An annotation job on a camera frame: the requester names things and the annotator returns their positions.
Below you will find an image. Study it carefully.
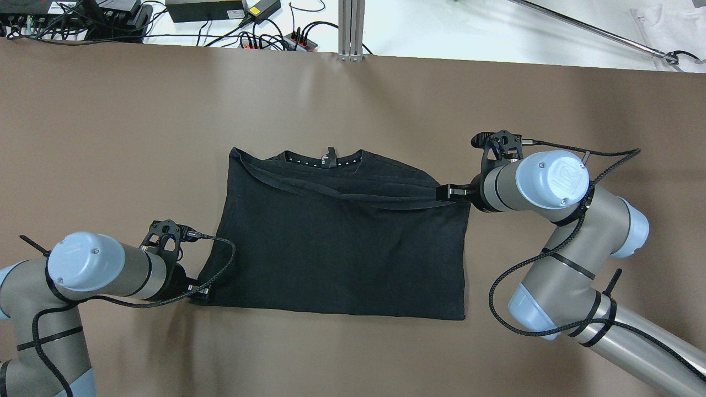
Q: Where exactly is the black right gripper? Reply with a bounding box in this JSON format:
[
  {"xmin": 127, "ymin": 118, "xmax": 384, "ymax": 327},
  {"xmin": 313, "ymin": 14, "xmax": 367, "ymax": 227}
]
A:
[{"xmin": 436, "ymin": 175, "xmax": 487, "ymax": 212}]

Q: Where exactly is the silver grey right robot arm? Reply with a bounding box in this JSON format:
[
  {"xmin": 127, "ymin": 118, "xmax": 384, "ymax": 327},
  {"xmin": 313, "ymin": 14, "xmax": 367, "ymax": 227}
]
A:
[{"xmin": 436, "ymin": 150, "xmax": 704, "ymax": 396}]

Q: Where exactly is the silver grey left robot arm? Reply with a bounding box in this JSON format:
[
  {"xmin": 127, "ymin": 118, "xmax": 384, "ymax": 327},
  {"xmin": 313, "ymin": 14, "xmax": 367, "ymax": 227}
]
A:
[{"xmin": 2, "ymin": 232, "xmax": 206, "ymax": 396}]

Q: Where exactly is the black printed t-shirt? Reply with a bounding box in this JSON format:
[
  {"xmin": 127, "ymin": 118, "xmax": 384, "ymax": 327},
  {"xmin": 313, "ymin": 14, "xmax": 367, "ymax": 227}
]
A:
[{"xmin": 191, "ymin": 148, "xmax": 470, "ymax": 321}]

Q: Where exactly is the metal rod with clamp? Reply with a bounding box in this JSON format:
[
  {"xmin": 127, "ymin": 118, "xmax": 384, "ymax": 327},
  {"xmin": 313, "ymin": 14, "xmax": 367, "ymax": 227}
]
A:
[{"xmin": 510, "ymin": 1, "xmax": 704, "ymax": 67}]

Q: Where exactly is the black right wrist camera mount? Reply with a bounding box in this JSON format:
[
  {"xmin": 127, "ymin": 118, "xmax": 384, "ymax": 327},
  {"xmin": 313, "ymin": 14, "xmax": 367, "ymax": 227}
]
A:
[{"xmin": 470, "ymin": 130, "xmax": 525, "ymax": 169}]

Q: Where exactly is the aluminium profile post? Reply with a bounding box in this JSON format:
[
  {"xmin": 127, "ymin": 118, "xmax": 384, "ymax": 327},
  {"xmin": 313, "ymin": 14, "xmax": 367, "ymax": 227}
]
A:
[{"xmin": 338, "ymin": 0, "xmax": 366, "ymax": 61}]

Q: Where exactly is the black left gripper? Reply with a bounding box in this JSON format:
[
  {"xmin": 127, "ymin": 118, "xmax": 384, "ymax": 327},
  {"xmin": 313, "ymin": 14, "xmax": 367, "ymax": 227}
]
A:
[{"xmin": 179, "ymin": 265, "xmax": 212, "ymax": 304}]

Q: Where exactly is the white folded garment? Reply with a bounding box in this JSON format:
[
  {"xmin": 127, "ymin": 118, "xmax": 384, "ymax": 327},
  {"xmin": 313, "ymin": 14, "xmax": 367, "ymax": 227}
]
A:
[{"xmin": 630, "ymin": 3, "xmax": 705, "ymax": 65}]

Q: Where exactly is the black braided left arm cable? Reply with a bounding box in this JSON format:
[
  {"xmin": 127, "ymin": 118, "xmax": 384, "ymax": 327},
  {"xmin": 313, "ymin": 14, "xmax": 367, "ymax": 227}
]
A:
[{"xmin": 30, "ymin": 234, "xmax": 237, "ymax": 397}]

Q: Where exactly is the black power adapter brick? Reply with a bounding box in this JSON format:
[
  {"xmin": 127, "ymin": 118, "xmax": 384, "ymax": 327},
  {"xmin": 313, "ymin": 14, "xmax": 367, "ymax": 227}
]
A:
[{"xmin": 164, "ymin": 1, "xmax": 245, "ymax": 23}]

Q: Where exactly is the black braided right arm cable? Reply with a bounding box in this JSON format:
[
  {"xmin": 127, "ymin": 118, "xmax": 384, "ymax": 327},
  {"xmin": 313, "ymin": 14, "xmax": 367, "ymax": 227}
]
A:
[{"xmin": 488, "ymin": 141, "xmax": 706, "ymax": 381}]

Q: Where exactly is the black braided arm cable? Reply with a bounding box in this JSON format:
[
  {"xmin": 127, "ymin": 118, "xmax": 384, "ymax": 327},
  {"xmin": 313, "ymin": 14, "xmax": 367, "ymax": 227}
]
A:
[
  {"xmin": 30, "ymin": 234, "xmax": 237, "ymax": 397},
  {"xmin": 488, "ymin": 141, "xmax": 706, "ymax": 381}
]

